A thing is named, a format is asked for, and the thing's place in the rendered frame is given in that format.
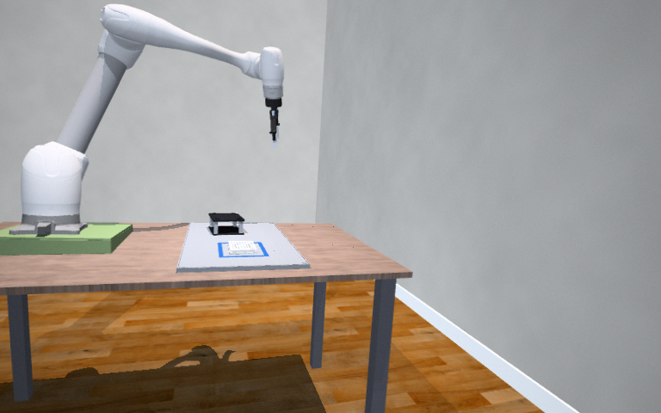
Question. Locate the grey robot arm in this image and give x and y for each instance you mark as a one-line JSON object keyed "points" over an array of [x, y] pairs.
{"points": [[51, 179]]}

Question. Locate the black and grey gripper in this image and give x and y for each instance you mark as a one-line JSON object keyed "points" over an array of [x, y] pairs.
{"points": [[274, 123]]}

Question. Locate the blue tape rectangle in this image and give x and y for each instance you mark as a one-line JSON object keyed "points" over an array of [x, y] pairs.
{"points": [[221, 251]]}

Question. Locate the black rectangular frame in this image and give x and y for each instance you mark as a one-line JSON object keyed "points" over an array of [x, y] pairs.
{"points": [[226, 230]]}

